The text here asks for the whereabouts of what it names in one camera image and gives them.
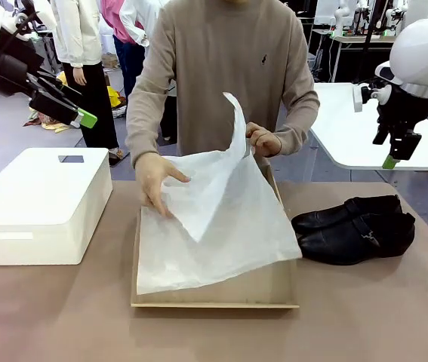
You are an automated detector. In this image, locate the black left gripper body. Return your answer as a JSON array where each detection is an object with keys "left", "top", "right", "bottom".
[{"left": 0, "top": 52, "right": 47, "bottom": 98}]

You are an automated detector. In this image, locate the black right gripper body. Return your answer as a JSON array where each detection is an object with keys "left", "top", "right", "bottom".
[{"left": 374, "top": 84, "right": 428, "bottom": 137}]

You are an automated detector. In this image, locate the white tissue paper sheet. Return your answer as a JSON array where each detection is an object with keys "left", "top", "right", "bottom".
[{"left": 137, "top": 91, "right": 304, "bottom": 296}]

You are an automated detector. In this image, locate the tan cardboard shoe box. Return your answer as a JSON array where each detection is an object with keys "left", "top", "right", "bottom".
[{"left": 130, "top": 164, "right": 300, "bottom": 310}]

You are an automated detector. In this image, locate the person's left forearm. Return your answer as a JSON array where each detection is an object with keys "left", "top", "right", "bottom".
[{"left": 269, "top": 88, "right": 321, "bottom": 156}]

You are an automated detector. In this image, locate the person's right forearm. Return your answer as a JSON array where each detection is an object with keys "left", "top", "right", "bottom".
[{"left": 125, "top": 82, "right": 164, "bottom": 169}]

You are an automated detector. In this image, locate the white plastic storage box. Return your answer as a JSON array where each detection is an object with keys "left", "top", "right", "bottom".
[{"left": 0, "top": 146, "right": 114, "bottom": 266}]

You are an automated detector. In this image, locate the person's right hand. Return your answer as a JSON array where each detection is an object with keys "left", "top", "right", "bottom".
[{"left": 134, "top": 152, "right": 192, "bottom": 220}]

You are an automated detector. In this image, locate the person's left hand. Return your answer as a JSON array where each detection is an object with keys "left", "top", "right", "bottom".
[{"left": 245, "top": 122, "right": 283, "bottom": 158}]

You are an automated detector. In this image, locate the patterned cloth pile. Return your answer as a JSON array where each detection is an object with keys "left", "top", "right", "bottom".
[{"left": 23, "top": 106, "right": 83, "bottom": 133}]

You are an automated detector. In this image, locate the white side table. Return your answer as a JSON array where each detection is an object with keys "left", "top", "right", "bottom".
[{"left": 309, "top": 81, "right": 428, "bottom": 173}]

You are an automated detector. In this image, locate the yellow cloth on floor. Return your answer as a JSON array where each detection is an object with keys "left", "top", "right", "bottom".
[{"left": 106, "top": 85, "right": 128, "bottom": 109}]

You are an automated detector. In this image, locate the person in beige sweater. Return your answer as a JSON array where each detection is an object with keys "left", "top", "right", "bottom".
[{"left": 125, "top": 0, "right": 321, "bottom": 178}]

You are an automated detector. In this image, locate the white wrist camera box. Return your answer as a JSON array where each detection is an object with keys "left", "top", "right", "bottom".
[{"left": 352, "top": 84, "right": 374, "bottom": 113}]

